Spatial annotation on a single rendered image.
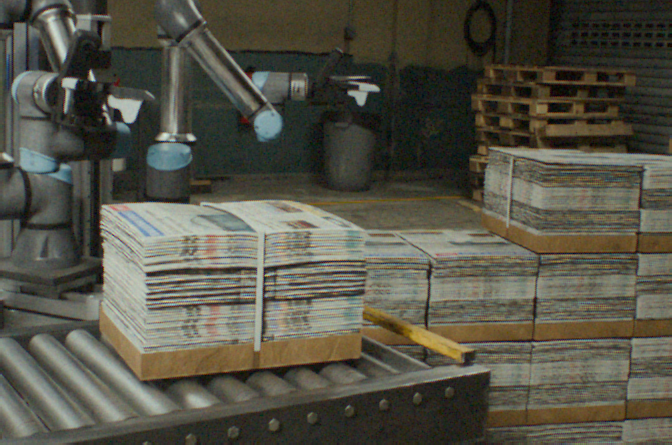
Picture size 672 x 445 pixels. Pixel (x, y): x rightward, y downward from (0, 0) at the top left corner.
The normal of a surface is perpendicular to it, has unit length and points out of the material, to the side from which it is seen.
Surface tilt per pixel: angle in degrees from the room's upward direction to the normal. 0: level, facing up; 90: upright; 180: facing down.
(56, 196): 90
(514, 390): 90
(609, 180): 90
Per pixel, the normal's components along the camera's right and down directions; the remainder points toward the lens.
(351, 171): -0.10, 0.18
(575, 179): 0.25, 0.15
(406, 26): 0.54, 0.14
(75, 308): -0.40, 0.11
